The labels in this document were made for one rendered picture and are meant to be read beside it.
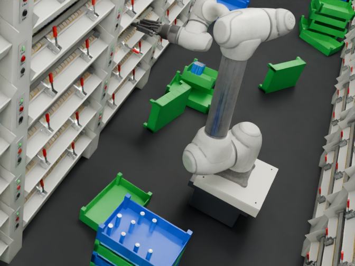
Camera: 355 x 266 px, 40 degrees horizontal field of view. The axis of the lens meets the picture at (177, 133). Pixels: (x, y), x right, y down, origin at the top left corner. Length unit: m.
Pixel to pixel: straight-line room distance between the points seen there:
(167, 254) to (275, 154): 1.27
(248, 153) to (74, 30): 0.95
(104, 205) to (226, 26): 1.08
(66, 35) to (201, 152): 0.75
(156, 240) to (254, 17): 0.92
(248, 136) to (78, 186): 0.87
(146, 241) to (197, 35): 1.02
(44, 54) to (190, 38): 0.92
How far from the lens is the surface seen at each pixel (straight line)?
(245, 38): 1.83
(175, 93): 2.80
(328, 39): 4.36
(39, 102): 1.77
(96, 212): 2.37
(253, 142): 2.22
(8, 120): 1.57
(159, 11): 2.78
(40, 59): 1.64
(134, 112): 2.91
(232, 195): 2.29
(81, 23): 1.85
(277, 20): 1.92
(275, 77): 3.36
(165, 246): 1.93
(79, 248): 2.26
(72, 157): 2.37
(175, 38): 2.41
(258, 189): 2.37
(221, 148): 2.09
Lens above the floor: 1.90
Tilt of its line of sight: 42 degrees down
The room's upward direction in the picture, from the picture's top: 19 degrees clockwise
